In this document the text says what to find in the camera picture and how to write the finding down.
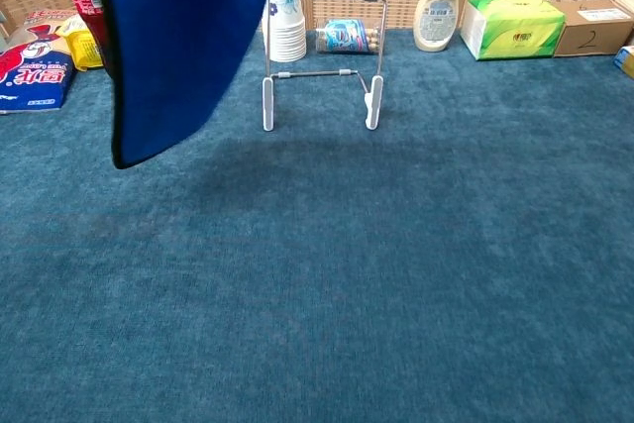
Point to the green tissue box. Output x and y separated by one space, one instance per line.
515 27

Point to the brown cardboard box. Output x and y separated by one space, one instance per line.
589 31

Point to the red white blue cartoon bag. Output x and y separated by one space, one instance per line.
30 76

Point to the stack of white paper cups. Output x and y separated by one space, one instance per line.
289 36

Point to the white bottle with blue cap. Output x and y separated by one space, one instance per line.
436 12

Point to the yellow Lipo snack pack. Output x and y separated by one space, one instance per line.
84 44

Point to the blue carpet table cover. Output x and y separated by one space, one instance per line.
396 269

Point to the grey and blue cloth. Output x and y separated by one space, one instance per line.
178 46

